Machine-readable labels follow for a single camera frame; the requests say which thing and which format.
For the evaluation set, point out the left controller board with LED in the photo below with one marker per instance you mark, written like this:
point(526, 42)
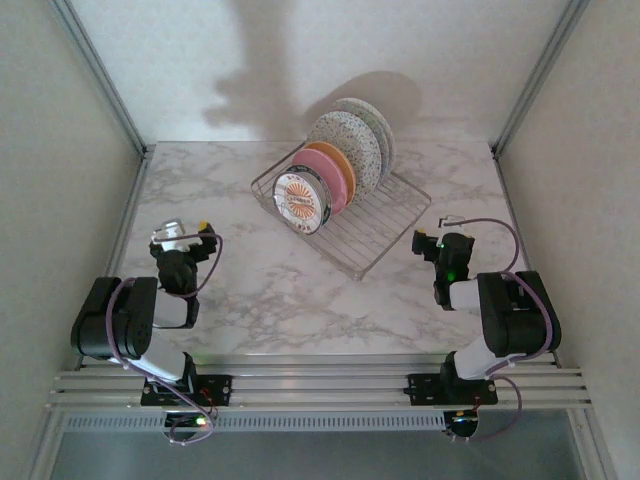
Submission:
point(195, 422)

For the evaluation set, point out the pink plate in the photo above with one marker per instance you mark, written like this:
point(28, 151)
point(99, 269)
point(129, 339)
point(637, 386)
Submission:
point(325, 172)

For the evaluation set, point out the aluminium frame post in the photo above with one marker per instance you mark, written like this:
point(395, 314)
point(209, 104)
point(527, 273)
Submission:
point(100, 70)
point(540, 70)

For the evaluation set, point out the aluminium right table side rail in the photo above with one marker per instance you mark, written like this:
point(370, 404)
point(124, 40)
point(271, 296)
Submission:
point(512, 210)

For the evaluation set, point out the right controller board with LED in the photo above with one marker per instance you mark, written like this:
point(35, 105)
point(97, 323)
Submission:
point(462, 420)

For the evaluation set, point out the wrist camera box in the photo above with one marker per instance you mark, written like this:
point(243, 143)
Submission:
point(172, 235)
point(452, 220)

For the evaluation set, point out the aluminium right frame post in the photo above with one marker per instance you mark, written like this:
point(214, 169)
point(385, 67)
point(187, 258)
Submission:
point(540, 70)

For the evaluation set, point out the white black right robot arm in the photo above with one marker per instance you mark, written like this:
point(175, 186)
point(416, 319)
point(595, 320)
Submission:
point(515, 320)

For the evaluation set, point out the sunburst print plate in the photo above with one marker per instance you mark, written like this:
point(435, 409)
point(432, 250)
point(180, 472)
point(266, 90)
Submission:
point(301, 202)

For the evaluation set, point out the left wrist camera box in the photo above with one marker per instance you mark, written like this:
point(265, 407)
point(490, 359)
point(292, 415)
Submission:
point(172, 235)

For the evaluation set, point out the controller board with led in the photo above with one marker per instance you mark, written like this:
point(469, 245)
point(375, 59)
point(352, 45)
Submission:
point(195, 422)
point(462, 420)

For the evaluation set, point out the aluminium table side rail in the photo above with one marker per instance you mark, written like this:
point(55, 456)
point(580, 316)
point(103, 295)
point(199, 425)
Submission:
point(512, 210)
point(131, 210)

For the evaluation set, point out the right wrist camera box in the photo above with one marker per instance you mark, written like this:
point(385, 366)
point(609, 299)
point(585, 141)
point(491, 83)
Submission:
point(452, 220)

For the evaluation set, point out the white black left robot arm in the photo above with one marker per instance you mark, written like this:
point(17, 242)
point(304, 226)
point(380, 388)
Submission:
point(130, 320)

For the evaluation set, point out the aluminium left table side rail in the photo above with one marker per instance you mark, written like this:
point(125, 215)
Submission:
point(131, 210)

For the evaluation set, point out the orange plate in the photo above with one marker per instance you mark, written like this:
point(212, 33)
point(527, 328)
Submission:
point(340, 162)

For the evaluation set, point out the white blue-speckled plate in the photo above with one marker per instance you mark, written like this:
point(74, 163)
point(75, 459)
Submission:
point(350, 140)
point(372, 112)

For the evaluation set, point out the aluminium left frame post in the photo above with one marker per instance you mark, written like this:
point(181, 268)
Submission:
point(100, 70)

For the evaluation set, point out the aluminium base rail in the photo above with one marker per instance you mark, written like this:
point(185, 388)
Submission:
point(320, 382)

